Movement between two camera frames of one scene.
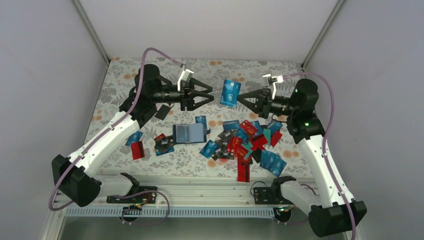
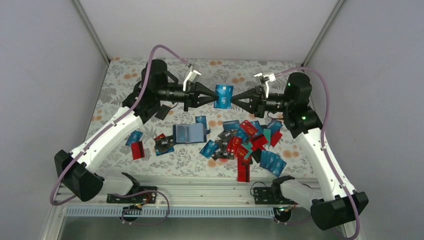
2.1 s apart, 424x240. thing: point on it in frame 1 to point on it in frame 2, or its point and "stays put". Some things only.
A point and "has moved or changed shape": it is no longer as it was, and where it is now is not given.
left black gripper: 187,100 stays put
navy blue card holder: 190,133 stays put
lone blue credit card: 201,119 stays put
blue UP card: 230,91 has moved or changed shape
